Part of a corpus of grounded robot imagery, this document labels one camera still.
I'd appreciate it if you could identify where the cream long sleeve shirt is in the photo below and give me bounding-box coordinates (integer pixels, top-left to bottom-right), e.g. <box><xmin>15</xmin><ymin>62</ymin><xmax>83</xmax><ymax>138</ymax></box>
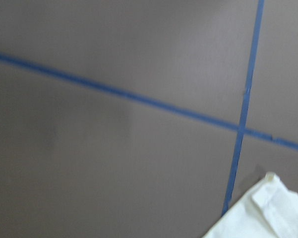
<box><xmin>205</xmin><ymin>172</ymin><xmax>298</xmax><ymax>238</ymax></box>

